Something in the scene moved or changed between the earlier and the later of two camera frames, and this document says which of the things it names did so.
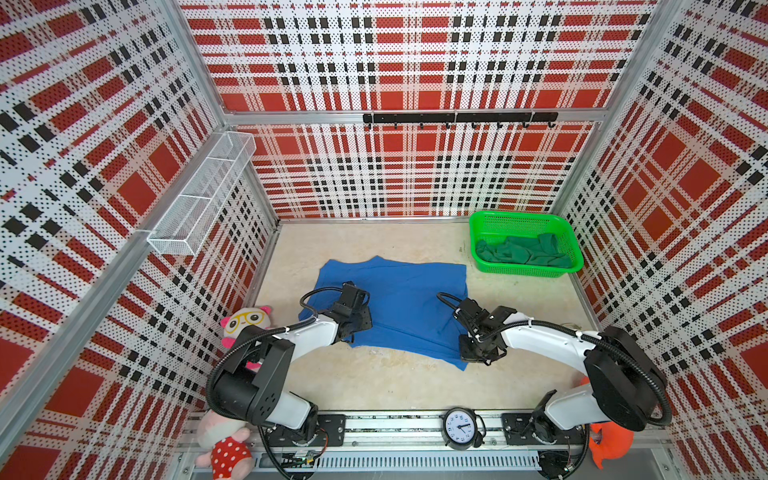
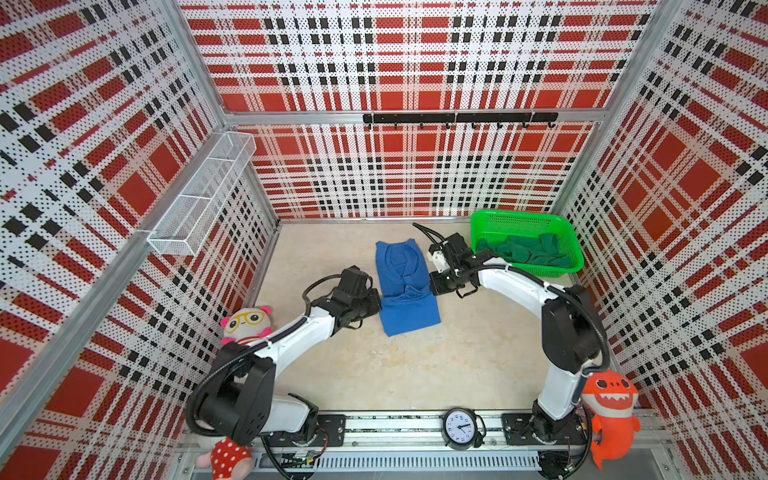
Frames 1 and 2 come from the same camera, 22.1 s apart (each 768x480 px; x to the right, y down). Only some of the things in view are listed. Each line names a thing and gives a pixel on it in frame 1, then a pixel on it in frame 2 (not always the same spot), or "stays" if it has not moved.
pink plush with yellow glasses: x=240 y=319 stays
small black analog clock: x=460 y=429 stays
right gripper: x=466 y=355 → x=437 y=285
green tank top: x=533 y=250 stays
